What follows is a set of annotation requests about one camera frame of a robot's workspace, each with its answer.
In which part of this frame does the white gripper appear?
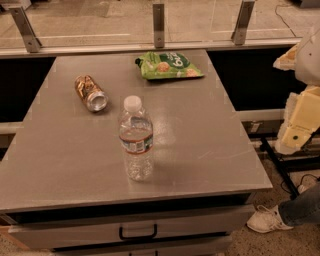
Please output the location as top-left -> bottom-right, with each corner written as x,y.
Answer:
273,44 -> 320,155

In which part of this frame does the orange soda can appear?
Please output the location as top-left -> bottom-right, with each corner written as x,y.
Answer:
75,75 -> 108,112

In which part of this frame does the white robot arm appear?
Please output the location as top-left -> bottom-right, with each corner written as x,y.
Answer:
273,27 -> 320,155

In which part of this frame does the black floor stand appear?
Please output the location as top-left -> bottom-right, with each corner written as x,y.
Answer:
260,137 -> 320,199

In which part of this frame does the blue jeans leg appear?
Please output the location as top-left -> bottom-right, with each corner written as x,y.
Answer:
278,183 -> 320,227

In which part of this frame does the white sneaker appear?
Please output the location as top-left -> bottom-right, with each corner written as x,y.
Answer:
246,205 -> 292,234

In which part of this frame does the upper grey drawer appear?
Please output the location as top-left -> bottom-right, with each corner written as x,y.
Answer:
9,204 -> 254,249

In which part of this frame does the grey drawer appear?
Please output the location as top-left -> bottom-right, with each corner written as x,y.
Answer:
52,236 -> 232,256
9,204 -> 254,249

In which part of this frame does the lower grey drawer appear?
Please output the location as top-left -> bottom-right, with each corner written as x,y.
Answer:
52,236 -> 232,256

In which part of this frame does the green snack bag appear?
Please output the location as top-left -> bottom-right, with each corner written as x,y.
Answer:
135,52 -> 204,80

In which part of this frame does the clear plastic water bottle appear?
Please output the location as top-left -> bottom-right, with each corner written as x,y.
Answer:
119,95 -> 154,181

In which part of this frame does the black floor cable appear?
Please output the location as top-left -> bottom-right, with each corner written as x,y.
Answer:
280,173 -> 320,195

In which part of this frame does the right metal railing bracket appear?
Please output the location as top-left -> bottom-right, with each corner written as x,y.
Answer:
231,0 -> 255,45

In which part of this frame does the metal railing bracket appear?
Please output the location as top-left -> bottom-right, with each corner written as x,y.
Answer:
231,0 -> 255,45
10,7 -> 42,53
153,4 -> 165,48

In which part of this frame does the middle metal railing bracket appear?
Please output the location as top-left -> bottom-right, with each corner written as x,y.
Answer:
153,4 -> 165,48

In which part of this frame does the black drawer handle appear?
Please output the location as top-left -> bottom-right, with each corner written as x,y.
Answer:
118,224 -> 158,241

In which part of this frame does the left metal railing bracket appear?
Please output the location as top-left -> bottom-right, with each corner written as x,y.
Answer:
10,7 -> 42,53

